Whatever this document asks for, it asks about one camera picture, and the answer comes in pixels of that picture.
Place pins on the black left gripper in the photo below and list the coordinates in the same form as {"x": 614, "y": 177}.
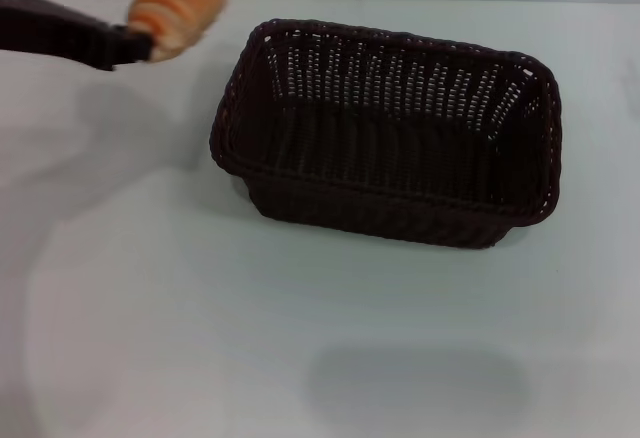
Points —
{"x": 55, "y": 33}

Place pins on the orange ridged bread loaf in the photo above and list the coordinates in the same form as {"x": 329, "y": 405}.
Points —
{"x": 180, "y": 3}

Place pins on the dark brown woven basket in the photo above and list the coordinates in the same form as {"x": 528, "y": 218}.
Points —
{"x": 390, "y": 168}

